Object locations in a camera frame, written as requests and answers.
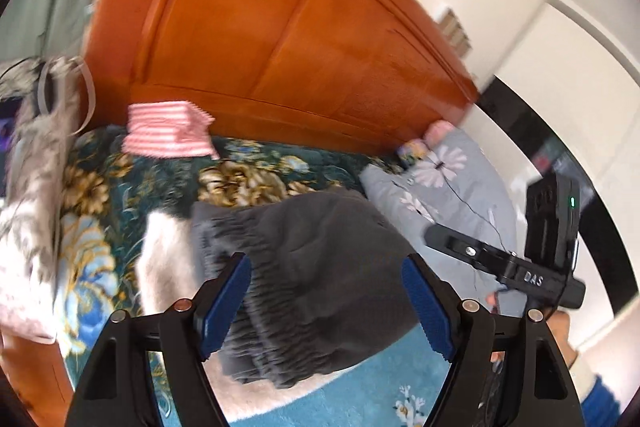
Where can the grey patterned fleece cloth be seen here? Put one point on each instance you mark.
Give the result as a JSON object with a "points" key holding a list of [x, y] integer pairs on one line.
{"points": [[35, 167]]}

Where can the grey floral pillow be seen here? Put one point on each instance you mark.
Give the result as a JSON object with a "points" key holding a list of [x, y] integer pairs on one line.
{"points": [[450, 192]]}

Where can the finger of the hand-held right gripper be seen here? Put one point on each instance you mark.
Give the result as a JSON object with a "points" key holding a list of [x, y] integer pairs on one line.
{"points": [[465, 249]]}

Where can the wall socket plate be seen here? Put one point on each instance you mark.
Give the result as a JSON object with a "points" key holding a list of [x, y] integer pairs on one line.
{"points": [[454, 29]]}

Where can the person's right forearm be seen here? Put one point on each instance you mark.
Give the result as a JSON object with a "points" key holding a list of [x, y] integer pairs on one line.
{"points": [[597, 392]]}

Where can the white fluffy garment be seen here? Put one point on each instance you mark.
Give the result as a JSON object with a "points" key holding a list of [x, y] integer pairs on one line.
{"points": [[160, 257]]}

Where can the orange wooden headboard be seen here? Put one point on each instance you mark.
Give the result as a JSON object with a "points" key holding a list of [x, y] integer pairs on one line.
{"points": [[250, 7]]}

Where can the blue floral blanket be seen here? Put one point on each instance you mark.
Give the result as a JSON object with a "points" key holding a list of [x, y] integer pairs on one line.
{"points": [[100, 187]]}

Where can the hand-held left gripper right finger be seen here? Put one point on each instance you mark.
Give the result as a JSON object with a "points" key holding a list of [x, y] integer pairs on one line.
{"points": [[430, 307]]}

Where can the black glossy panel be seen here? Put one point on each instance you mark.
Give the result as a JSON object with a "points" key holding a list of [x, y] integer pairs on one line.
{"points": [[505, 107]]}

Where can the person's right hand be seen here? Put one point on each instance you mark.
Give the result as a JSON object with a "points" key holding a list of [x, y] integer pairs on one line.
{"points": [[561, 329]]}

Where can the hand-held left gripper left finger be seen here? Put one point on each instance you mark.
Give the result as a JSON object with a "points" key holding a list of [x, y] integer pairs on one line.
{"points": [[225, 302]]}

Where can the colourful floral pillow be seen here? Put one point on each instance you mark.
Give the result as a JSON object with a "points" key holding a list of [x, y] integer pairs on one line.
{"points": [[412, 153]]}

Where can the grey pants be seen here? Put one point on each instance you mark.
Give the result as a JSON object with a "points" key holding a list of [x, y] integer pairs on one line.
{"points": [[325, 257]]}

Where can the pink striped cloth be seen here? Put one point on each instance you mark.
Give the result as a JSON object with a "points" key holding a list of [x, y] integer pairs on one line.
{"points": [[165, 132]]}

